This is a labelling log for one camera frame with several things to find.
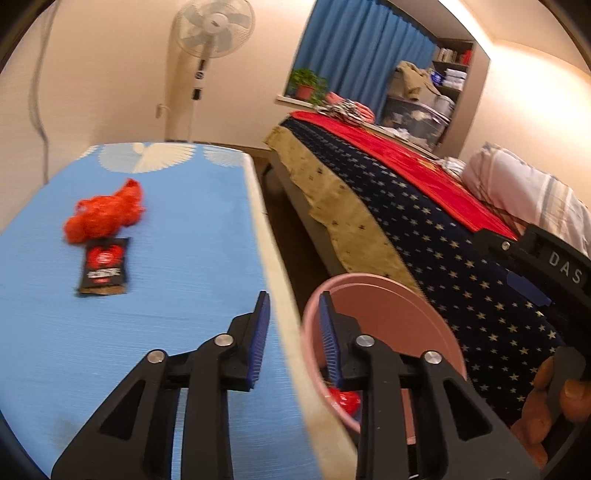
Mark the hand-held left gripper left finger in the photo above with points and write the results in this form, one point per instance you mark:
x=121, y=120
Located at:
x=259, y=341

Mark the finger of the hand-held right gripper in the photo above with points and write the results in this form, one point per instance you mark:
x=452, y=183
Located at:
x=526, y=288
x=496, y=240

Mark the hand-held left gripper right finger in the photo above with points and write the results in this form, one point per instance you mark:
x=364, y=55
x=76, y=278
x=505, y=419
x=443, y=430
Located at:
x=328, y=341

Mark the red wrapper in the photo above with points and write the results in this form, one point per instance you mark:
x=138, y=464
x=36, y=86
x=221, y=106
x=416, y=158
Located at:
x=346, y=400

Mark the pink bin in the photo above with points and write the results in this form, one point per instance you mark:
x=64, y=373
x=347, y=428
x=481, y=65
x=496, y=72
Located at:
x=392, y=314

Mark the black sachet with red print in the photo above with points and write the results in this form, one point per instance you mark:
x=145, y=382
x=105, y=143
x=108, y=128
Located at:
x=104, y=267

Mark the red plastic bag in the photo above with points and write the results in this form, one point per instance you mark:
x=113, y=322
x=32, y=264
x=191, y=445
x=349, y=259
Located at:
x=101, y=214

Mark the person's right hand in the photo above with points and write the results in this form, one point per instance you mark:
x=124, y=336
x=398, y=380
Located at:
x=538, y=415

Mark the plaid pillow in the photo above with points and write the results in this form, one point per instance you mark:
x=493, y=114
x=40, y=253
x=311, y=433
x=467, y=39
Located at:
x=517, y=184

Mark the red navy starry blanket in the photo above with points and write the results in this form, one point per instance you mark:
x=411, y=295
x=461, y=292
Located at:
x=415, y=221

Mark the blue patterned mattress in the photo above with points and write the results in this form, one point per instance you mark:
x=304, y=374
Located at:
x=184, y=258

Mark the clear storage box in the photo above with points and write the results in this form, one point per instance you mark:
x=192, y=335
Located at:
x=415, y=117

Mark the beige jacket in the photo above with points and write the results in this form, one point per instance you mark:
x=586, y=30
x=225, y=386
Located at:
x=411, y=78

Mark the pink cloth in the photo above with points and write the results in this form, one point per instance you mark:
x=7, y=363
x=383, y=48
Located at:
x=364, y=110

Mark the zebra striped cloth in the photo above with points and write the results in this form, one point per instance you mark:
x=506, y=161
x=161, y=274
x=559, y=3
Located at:
x=344, y=111

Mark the blue curtain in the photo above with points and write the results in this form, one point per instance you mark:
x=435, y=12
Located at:
x=360, y=50

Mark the potted green plant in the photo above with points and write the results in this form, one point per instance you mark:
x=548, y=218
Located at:
x=304, y=83

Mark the white standing fan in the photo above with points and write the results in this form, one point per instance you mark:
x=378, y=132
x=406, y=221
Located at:
x=212, y=23

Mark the wall shelf with books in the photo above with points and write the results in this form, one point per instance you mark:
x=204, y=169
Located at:
x=455, y=60

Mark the white wall socket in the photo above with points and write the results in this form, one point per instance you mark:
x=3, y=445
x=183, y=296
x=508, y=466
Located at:
x=160, y=110

